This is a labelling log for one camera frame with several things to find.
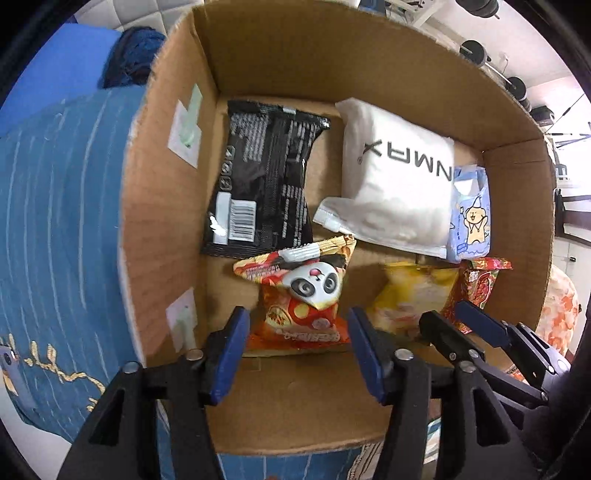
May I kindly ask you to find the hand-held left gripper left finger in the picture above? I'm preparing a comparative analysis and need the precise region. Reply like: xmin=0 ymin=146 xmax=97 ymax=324
xmin=69 ymin=306 xmax=252 ymax=480

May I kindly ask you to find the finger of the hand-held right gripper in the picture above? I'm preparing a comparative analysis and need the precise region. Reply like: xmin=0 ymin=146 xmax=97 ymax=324
xmin=454 ymin=300 xmax=572 ymax=386
xmin=419 ymin=311 xmax=550 ymax=407

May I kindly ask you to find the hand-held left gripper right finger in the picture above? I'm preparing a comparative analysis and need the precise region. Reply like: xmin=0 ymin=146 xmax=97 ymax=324
xmin=348 ymin=307 xmax=527 ymax=480

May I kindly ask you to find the red snack packet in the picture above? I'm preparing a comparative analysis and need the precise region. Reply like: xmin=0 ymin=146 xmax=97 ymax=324
xmin=441 ymin=257 xmax=513 ymax=335

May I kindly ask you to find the yellow snack packet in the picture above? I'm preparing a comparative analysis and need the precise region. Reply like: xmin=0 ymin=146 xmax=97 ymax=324
xmin=372 ymin=261 xmax=462 ymax=343

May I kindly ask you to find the orange panda snack packet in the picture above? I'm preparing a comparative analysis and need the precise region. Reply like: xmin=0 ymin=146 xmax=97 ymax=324
xmin=233 ymin=234 xmax=357 ymax=354

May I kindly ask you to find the light blue tissue pack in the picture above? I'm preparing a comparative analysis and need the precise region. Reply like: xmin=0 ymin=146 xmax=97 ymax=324
xmin=445 ymin=166 xmax=491 ymax=264

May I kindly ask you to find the white soft pouch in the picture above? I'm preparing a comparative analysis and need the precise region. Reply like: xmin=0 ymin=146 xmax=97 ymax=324
xmin=313 ymin=97 xmax=478 ymax=257

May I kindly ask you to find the black foil packet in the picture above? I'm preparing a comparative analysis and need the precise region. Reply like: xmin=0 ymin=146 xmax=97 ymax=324
xmin=201 ymin=99 xmax=332 ymax=257

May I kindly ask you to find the cardboard box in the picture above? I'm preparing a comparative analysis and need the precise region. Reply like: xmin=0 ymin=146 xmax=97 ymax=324
xmin=117 ymin=0 xmax=557 ymax=480

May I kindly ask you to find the orange floral blanket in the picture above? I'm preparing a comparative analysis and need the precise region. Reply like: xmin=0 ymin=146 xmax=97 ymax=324
xmin=534 ymin=265 xmax=581 ymax=358

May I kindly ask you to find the blue striped blanket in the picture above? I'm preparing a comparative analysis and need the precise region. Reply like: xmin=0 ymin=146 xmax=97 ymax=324
xmin=0 ymin=85 xmax=218 ymax=480

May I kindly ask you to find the blue smartphone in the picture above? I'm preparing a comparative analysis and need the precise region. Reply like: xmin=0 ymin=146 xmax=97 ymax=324
xmin=0 ymin=348 xmax=23 ymax=398

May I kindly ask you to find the barbell on floor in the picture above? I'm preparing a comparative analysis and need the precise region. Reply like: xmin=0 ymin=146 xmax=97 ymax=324
xmin=459 ymin=39 xmax=528 ymax=103

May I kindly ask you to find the dark blue knitted garment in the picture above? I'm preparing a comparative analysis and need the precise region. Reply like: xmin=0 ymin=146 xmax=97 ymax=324
xmin=102 ymin=26 xmax=167 ymax=89

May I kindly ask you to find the blue foam cushion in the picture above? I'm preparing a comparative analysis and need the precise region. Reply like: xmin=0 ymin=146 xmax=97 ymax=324
xmin=0 ymin=28 xmax=125 ymax=137

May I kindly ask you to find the white quilted chair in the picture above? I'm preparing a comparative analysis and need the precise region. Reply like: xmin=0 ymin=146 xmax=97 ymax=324
xmin=108 ymin=0 xmax=206 ymax=32

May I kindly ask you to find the folding exercise frame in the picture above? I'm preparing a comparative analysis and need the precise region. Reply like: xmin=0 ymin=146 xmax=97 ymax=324
xmin=547 ymin=90 xmax=591 ymax=151

